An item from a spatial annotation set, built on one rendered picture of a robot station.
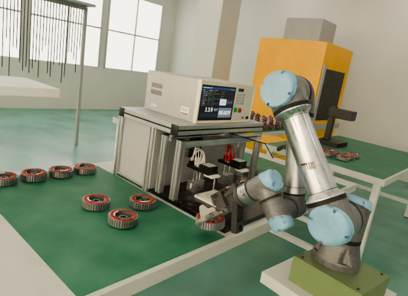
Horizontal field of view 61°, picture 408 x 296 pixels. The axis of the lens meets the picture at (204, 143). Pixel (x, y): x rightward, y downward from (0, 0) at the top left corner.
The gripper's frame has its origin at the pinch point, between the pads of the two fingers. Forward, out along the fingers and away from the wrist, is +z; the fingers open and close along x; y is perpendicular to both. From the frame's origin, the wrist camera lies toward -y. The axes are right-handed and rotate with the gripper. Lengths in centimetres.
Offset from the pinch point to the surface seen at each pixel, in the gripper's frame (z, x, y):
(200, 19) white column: 164, -322, 322
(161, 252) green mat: 4.4, 22.5, -4.9
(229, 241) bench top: 0.4, -6.4, -10.3
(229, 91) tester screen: -7, -41, 56
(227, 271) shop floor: 89, -90, -29
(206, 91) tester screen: -7, -23, 55
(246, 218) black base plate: 2.0, -24.1, -4.4
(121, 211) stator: 22.3, 20.6, 15.8
